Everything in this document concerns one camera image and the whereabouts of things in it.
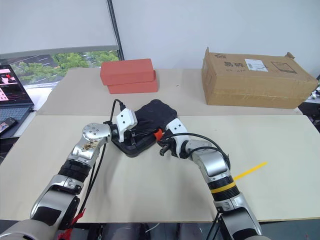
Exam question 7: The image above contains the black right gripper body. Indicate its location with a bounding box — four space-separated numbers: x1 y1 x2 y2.
157 136 178 157

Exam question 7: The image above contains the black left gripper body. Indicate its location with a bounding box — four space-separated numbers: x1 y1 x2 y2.
123 124 141 147

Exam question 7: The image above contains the black plastic tool case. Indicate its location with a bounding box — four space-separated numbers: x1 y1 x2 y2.
110 98 179 159

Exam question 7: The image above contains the red box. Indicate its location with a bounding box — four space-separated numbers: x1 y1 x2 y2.
106 70 159 95
99 58 155 87

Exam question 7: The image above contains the yellow tape strip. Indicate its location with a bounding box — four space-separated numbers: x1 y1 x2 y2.
233 161 269 181

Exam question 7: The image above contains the brown cardboard box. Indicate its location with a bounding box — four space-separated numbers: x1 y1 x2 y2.
201 46 319 110

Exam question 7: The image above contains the grey roller blind bar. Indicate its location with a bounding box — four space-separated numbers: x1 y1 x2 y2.
0 44 119 60

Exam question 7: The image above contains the black smartphone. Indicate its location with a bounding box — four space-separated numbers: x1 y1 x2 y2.
0 117 19 134

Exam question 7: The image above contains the open laptop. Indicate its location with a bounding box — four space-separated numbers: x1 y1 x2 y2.
0 64 35 139

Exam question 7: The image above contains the dark background clutter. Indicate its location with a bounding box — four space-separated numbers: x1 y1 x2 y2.
298 84 320 126

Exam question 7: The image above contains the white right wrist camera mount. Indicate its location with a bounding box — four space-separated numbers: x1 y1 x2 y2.
166 118 189 159

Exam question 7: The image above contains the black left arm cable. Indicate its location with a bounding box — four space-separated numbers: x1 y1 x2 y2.
82 98 126 210

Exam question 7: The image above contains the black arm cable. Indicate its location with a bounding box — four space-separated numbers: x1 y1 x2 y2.
82 98 126 210
163 132 231 240

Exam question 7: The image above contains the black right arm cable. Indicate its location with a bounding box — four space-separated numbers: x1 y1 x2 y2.
163 132 231 240

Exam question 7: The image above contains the dark window frame post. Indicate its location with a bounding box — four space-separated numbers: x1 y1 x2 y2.
105 0 125 61

